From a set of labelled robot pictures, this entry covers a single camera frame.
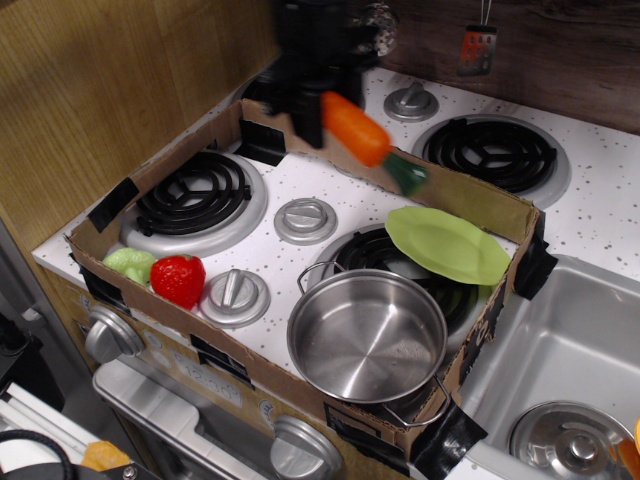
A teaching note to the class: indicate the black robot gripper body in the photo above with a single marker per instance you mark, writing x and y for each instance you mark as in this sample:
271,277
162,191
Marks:
321,52

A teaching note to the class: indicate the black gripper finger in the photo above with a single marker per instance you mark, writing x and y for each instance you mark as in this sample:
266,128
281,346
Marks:
306,116

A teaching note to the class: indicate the orange toy carrot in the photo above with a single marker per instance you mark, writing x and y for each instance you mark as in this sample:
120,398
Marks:
368,142

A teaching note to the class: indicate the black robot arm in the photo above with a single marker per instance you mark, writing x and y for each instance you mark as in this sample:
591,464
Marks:
376,14

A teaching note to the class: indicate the light green plastic plate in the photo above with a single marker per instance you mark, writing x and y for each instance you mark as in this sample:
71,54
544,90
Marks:
447,245

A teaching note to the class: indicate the silver back stove knob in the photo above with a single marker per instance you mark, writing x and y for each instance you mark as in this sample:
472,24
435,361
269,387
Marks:
411,104

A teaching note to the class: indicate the silver stove knob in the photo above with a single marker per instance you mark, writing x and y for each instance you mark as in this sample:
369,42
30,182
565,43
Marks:
234,299
305,221
411,104

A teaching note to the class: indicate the silver stove knob upper centre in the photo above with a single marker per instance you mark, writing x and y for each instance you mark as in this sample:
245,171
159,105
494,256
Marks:
305,221

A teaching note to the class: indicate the black front left burner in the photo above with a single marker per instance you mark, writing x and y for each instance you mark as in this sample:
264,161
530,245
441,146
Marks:
207,190

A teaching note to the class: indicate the black front right burner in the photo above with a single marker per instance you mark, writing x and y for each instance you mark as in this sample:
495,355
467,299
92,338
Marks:
374,249

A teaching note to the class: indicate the hanging metal spatula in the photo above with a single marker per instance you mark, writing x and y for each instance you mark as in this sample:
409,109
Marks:
479,45

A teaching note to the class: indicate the black back right burner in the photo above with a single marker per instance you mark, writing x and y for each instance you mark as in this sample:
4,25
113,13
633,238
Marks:
504,153

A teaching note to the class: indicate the silver stove knob lower centre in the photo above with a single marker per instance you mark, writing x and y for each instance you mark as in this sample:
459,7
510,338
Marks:
234,299

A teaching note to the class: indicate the red toy strawberry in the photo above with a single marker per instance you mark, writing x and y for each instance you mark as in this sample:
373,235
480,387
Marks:
179,279

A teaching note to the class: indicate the light green toy broccoli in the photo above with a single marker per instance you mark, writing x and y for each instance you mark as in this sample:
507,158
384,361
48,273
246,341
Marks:
134,264

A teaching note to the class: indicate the stainless steel pot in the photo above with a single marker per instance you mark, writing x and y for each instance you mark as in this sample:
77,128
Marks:
367,336

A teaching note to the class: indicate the silver oven knob left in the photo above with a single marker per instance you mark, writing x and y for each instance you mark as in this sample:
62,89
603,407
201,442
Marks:
110,337

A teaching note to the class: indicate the silver oven knob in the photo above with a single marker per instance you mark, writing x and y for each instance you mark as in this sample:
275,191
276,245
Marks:
110,337
299,451

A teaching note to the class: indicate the silver oven knob right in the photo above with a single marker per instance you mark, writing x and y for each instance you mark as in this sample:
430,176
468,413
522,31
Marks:
299,451

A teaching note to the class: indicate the silver sink basin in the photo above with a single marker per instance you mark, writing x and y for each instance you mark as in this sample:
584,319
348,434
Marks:
576,340

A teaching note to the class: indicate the silver sink drain strainer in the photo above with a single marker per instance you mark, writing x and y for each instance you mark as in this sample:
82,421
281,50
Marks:
569,440

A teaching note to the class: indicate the orange object in sink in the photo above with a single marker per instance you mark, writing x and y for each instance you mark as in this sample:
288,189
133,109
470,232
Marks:
628,450

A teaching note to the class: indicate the silver oven door handle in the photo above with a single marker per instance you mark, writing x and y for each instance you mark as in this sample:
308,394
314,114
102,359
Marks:
169,417

